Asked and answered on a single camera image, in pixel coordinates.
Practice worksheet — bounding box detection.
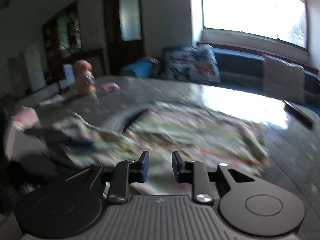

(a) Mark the colourful patterned children's garment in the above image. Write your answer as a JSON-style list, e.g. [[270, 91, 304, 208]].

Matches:
[[54, 102, 268, 195]]

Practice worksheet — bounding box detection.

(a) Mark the white paper on table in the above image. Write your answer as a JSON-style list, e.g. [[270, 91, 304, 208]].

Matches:
[[38, 94, 66, 107]]

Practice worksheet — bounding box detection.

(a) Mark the small pink toy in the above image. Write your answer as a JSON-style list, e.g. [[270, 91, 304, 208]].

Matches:
[[100, 82, 120, 94]]

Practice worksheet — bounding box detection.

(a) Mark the pink cartoon face bottle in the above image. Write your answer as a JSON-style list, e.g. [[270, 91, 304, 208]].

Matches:
[[73, 60, 96, 95]]

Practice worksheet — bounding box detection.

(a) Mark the butterfly print pillow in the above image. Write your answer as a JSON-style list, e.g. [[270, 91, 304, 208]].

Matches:
[[163, 44, 221, 85]]

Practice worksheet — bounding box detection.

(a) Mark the white refrigerator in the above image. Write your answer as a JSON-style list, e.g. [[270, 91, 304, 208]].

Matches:
[[24, 43, 46, 92]]

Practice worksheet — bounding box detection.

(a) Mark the blue sofa bench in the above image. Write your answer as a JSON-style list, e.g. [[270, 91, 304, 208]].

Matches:
[[196, 43, 319, 106]]

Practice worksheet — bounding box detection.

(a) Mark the dark wooden cabinet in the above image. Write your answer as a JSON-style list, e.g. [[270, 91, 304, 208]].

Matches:
[[41, 2, 107, 85]]

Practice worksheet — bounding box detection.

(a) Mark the black remote control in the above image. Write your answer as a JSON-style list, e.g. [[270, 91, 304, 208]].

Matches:
[[283, 100, 315, 130]]

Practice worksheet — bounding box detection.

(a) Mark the beige square cushion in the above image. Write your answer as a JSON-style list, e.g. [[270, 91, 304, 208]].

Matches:
[[263, 55, 305, 104]]

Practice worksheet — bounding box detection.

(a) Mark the dark wooden door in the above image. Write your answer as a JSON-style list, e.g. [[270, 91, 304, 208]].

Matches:
[[103, 0, 145, 76]]

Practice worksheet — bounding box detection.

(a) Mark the round stove ring in table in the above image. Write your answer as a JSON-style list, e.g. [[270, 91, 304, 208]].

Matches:
[[100, 104, 156, 134]]

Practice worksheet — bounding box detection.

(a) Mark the window with frame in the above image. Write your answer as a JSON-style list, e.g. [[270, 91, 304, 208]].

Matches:
[[202, 0, 308, 49]]

